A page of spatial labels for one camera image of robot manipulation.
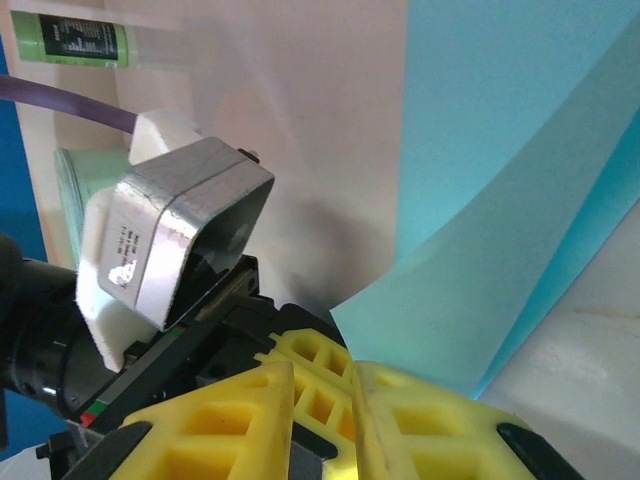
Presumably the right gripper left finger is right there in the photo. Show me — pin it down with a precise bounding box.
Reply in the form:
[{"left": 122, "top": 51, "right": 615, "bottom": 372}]
[{"left": 62, "top": 360, "right": 297, "bottom": 480}]

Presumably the green bottle with black label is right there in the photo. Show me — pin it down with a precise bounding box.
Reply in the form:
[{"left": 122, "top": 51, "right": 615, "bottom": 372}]
[{"left": 9, "top": 9, "right": 141, "bottom": 70}]

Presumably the light blue paper sheet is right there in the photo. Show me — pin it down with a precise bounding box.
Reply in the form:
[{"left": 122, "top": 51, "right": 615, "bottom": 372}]
[{"left": 329, "top": 0, "right": 640, "bottom": 401}]

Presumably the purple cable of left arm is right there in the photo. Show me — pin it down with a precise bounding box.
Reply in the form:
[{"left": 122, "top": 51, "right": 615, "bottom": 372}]
[{"left": 0, "top": 74, "right": 139, "bottom": 136}]

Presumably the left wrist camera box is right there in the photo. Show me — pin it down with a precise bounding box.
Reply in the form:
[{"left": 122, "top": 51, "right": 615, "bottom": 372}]
[{"left": 74, "top": 108, "right": 276, "bottom": 374}]

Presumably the mint green container lid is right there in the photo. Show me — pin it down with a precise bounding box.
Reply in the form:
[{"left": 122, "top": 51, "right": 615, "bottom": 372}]
[{"left": 52, "top": 147, "right": 132, "bottom": 269}]

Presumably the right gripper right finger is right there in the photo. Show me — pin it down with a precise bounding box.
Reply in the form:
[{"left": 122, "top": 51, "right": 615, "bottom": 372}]
[{"left": 351, "top": 359, "right": 587, "bottom": 480}]

